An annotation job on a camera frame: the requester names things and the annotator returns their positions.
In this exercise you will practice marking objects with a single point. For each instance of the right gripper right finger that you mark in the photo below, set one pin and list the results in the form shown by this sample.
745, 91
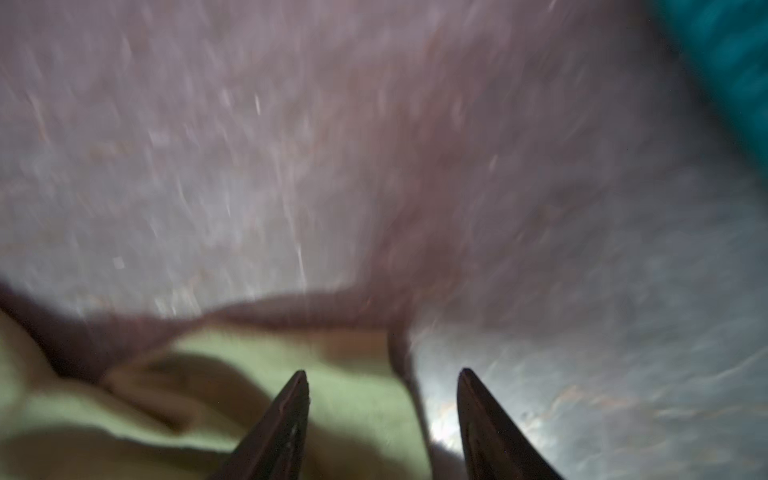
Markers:
493, 446

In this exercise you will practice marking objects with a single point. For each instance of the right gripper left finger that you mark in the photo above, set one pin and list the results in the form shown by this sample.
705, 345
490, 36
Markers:
274, 447

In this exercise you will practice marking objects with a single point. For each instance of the green tank top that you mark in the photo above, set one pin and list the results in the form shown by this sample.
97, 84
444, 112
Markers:
178, 411

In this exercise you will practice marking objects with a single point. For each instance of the teal plastic basket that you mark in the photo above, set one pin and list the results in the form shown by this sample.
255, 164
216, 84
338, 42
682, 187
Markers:
725, 44

